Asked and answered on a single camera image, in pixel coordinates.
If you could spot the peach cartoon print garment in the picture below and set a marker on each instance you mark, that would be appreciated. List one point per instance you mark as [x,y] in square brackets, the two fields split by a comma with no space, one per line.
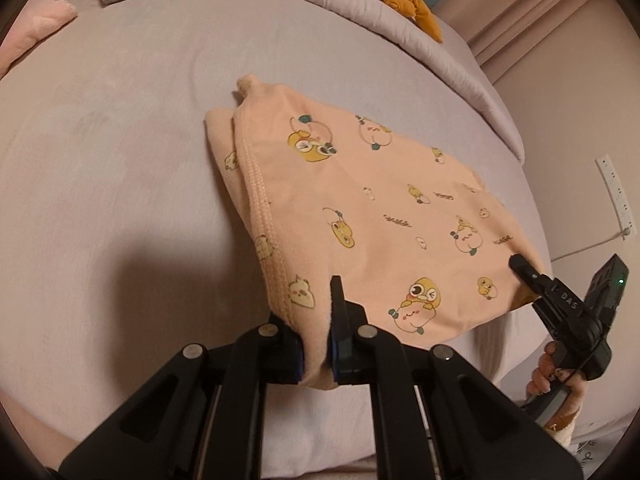
[414,235]

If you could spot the mauve folded duvet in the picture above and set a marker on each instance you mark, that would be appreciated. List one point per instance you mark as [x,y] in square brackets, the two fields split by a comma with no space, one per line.
[450,60]

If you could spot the mauve bed sheet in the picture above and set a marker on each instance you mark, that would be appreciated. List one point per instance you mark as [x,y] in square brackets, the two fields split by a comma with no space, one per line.
[119,242]

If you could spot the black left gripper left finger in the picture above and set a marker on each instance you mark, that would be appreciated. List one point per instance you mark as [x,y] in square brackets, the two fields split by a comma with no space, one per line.
[201,416]

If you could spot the right hand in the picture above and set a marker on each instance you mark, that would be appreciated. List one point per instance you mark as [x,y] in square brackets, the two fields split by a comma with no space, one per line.
[545,375]

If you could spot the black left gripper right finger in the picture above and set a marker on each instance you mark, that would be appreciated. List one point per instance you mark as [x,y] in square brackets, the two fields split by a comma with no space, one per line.
[435,416]

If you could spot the salmon pink folded garment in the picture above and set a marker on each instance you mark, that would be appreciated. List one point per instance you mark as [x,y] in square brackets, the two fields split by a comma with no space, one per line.
[38,20]

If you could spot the pink beige curtain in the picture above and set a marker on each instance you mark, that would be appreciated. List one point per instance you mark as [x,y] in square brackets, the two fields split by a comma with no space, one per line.
[501,32]

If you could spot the white wall power strip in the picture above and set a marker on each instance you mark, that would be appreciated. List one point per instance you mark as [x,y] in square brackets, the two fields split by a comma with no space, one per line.
[620,202]

